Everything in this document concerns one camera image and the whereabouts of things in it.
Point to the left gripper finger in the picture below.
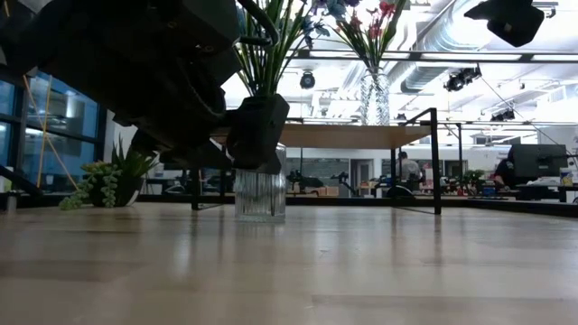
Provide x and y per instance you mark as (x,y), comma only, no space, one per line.
(257,131)

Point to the ribbed glass bottle vase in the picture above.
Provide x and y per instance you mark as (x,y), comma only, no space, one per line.
(259,194)

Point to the diamond-cut glass vase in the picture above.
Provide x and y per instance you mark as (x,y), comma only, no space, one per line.
(375,97)

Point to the red artificial flower bunch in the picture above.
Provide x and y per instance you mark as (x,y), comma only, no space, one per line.
(372,31)

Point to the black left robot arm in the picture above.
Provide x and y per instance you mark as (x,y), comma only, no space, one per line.
(27,31)

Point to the background black robot arm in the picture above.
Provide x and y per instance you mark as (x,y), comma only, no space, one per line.
(307,181)

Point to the wooden shelf black metal legs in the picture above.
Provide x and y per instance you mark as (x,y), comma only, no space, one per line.
(352,135)

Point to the black ceiling track light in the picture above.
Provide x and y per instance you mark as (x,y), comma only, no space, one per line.
(548,6)

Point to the linear ceiling light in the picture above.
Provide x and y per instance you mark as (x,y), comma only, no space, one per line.
(469,56)
(343,54)
(555,58)

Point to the black ceiling spotlight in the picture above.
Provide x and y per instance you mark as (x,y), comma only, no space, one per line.
(456,82)
(503,115)
(307,81)

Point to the dark framed window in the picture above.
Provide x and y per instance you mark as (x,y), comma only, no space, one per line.
(68,122)

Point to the brown cardboard box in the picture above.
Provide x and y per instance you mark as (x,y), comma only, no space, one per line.
(329,191)

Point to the potted artificial succulent plant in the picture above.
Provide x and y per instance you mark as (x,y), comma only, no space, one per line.
(113,180)

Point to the black computer monitor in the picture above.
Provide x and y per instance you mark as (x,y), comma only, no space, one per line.
(539,160)

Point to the person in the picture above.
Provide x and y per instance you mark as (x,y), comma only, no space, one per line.
(408,167)
(503,173)

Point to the background green plant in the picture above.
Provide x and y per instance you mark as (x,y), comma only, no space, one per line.
(473,178)

